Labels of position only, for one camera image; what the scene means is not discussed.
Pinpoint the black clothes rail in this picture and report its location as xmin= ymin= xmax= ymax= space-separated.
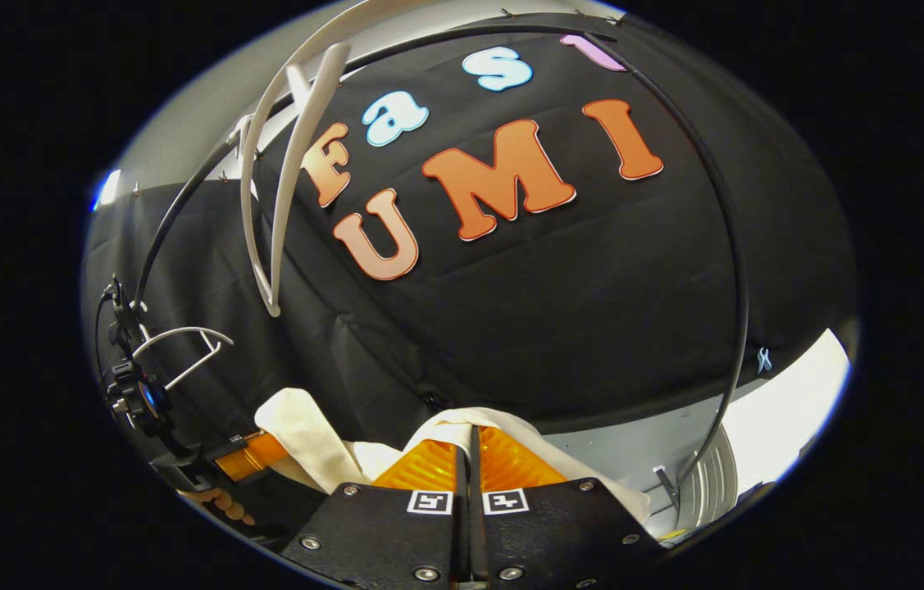
xmin=132 ymin=23 xmax=751 ymax=492

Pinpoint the black backdrop cloth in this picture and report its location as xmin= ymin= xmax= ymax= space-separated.
xmin=84 ymin=12 xmax=856 ymax=484

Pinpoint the white ribbed object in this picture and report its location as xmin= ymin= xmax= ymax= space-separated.
xmin=658 ymin=426 xmax=740 ymax=529

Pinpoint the cream shirt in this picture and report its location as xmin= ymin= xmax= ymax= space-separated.
xmin=255 ymin=388 xmax=651 ymax=525

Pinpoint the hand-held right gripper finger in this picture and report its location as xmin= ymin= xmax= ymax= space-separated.
xmin=471 ymin=426 xmax=667 ymax=588
xmin=281 ymin=426 xmax=471 ymax=588

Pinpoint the white plastic hanger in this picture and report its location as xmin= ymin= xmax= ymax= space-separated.
xmin=132 ymin=326 xmax=234 ymax=391
xmin=240 ymin=0 xmax=430 ymax=318

